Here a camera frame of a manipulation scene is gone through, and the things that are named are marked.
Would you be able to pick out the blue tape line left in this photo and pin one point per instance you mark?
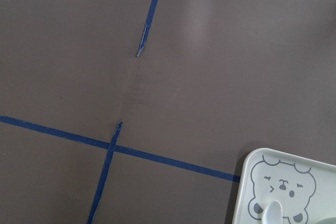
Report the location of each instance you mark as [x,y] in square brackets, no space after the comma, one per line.
[111,148]

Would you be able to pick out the white plastic spoon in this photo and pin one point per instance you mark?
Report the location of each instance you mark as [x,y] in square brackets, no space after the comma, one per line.
[272,214]

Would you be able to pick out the cream bear tray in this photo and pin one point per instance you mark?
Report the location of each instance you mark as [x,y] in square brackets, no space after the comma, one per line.
[305,188]

